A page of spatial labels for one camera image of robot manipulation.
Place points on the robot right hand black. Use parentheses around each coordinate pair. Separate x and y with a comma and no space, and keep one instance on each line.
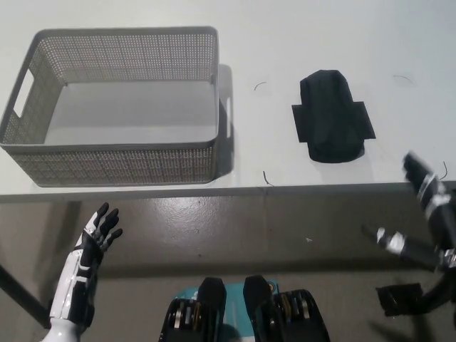
(440,221)

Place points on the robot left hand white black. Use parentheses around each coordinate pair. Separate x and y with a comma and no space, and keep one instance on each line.
(76,263)

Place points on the black fabric pencil case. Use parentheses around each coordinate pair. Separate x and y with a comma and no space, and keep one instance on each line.
(329,117)

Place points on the grey perforated plastic basket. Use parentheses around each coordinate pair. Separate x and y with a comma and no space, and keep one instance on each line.
(117,160)

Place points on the black tape patch marker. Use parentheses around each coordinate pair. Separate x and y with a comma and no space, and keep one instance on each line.
(364,123)

